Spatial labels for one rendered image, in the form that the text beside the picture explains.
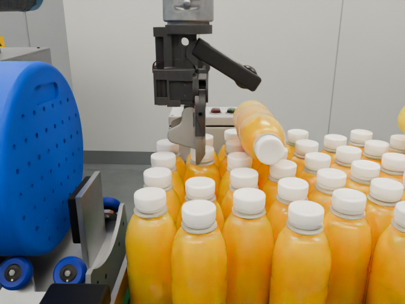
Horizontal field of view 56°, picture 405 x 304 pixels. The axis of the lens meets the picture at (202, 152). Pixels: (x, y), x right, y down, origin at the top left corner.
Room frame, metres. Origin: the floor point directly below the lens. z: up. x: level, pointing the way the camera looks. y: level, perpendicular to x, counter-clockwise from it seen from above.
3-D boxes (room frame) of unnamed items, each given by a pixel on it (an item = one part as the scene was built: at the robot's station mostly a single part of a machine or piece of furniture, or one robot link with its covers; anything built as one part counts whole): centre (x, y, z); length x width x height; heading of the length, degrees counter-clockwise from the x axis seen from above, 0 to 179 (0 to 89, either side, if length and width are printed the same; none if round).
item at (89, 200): (0.54, 0.18, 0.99); 0.10 x 0.02 x 0.12; 179
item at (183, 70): (0.59, 0.03, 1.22); 0.09 x 0.08 x 0.12; 89
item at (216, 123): (0.82, -0.03, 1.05); 0.20 x 0.10 x 0.10; 89
